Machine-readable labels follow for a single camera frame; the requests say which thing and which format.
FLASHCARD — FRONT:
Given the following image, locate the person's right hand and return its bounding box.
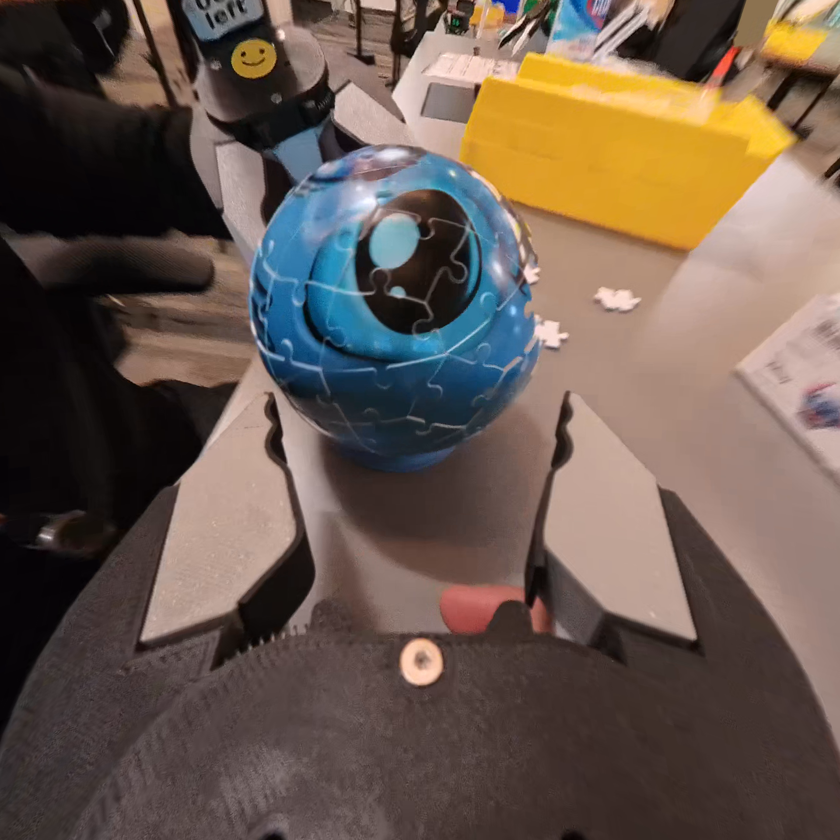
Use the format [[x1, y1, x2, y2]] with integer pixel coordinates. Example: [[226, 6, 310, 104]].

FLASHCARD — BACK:
[[440, 584, 553, 635]]

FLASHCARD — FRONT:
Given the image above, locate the puzzle box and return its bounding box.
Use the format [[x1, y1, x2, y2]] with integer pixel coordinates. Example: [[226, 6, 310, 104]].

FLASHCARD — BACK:
[[735, 292, 840, 488]]

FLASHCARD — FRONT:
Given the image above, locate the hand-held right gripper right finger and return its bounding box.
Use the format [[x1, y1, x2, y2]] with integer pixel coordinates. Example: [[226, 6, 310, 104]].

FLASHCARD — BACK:
[[525, 392, 698, 647]]

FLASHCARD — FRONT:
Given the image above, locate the wipes canister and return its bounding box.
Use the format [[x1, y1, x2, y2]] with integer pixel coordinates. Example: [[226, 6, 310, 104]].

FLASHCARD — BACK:
[[548, 0, 616, 55]]

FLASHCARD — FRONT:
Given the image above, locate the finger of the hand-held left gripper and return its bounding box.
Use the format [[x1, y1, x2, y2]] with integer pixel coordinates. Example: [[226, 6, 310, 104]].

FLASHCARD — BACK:
[[215, 141, 271, 265], [328, 80, 409, 150]]

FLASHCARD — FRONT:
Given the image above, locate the yellow plastic bin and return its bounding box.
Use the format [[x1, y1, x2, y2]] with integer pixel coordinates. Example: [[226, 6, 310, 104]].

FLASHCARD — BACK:
[[459, 52, 798, 252]]

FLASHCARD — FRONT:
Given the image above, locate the black tripod stand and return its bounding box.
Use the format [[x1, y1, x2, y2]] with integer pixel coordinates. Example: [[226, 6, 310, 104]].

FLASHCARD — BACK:
[[353, 0, 376, 67]]

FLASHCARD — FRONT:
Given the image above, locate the orange traffic cone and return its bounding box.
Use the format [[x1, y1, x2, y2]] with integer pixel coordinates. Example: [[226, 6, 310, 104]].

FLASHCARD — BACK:
[[705, 45, 740, 88]]

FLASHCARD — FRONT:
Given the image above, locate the white black device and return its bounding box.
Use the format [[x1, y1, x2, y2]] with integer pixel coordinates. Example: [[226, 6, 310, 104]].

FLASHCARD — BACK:
[[499, 0, 553, 55], [594, 0, 658, 68]]

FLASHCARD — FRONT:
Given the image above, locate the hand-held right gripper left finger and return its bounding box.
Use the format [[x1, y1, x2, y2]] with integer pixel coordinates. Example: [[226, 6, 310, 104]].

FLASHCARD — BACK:
[[138, 392, 316, 647]]

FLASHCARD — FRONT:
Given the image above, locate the blue puzzle ball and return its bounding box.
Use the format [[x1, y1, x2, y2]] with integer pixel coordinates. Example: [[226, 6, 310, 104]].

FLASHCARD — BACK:
[[249, 144, 543, 470]]

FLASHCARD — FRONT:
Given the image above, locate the blue ball stand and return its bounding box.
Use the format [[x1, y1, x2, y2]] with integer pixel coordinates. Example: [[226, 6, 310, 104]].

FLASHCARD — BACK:
[[335, 427, 475, 475]]

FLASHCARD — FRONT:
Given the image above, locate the person's left forearm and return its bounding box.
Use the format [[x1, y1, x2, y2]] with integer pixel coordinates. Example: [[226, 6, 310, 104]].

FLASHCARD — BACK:
[[0, 66, 232, 238]]

